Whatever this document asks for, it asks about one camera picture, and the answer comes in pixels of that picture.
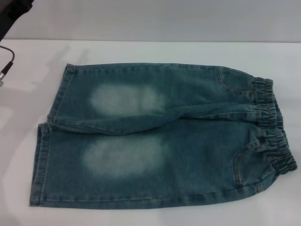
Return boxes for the blue denim shorts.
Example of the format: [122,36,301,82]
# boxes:
[28,62,299,211]

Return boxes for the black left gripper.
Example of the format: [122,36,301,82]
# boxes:
[0,0,40,41]

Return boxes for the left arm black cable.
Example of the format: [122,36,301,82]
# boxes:
[0,45,16,88]

